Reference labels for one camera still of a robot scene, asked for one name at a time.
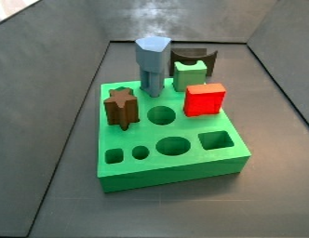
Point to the black curved fixture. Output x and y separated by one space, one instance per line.
190 55

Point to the brown star block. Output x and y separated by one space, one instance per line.
121 107

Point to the green shape sorter base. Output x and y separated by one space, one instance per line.
168 147

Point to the red cube block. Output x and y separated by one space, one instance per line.
204 99

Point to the green notched block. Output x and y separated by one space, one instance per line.
189 75

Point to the blue pentagon block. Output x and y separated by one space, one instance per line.
153 57

